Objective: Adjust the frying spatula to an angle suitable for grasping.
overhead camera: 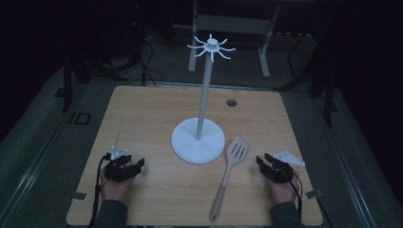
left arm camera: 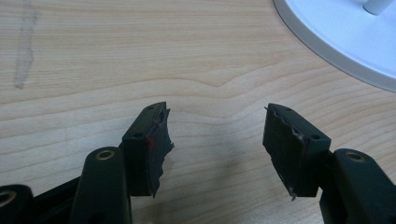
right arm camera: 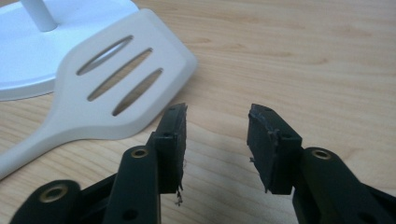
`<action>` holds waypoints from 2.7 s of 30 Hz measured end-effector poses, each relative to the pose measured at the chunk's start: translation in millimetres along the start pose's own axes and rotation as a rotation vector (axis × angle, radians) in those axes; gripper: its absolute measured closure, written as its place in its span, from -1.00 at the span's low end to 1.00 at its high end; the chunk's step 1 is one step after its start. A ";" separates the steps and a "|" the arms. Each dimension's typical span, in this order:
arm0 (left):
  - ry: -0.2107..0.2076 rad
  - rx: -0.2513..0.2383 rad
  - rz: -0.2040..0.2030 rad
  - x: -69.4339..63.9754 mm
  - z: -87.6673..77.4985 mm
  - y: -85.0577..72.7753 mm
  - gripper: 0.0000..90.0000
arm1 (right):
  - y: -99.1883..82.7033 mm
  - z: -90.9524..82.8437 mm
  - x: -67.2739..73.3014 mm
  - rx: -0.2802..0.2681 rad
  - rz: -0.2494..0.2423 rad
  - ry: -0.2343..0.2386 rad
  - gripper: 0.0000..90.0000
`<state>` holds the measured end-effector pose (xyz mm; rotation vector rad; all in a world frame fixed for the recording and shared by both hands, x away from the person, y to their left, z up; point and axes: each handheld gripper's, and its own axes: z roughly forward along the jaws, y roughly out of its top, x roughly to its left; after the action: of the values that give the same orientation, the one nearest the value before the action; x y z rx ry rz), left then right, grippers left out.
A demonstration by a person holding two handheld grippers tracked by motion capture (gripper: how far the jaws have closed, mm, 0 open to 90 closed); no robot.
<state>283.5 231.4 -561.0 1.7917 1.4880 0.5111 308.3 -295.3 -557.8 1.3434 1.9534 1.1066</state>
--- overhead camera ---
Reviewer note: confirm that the grey metal desk frame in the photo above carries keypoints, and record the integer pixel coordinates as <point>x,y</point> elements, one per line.
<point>231,23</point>

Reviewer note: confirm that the white hook stand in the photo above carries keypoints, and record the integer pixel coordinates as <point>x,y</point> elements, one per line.
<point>198,142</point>

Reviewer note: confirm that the beige slotted spatula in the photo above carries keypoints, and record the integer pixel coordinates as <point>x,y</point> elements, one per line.
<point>237,152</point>

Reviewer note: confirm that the person's right hand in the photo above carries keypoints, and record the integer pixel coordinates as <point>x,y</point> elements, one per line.
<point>285,191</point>

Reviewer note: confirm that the black rectangular floor frame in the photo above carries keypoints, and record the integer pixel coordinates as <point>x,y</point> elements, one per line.
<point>80,118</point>

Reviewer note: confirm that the grey tape strip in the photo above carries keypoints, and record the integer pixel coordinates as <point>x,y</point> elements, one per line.
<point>314,193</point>

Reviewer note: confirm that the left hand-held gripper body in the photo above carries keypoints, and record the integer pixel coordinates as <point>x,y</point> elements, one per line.
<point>118,172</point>

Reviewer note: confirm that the person's left hand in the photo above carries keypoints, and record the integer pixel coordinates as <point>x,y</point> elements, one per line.
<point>115,190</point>

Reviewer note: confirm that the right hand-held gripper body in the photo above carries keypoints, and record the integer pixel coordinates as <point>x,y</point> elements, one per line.
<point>278,172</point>

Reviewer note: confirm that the black metal stand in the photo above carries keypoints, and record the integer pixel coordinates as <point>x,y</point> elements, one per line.
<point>67,85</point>
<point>329,101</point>

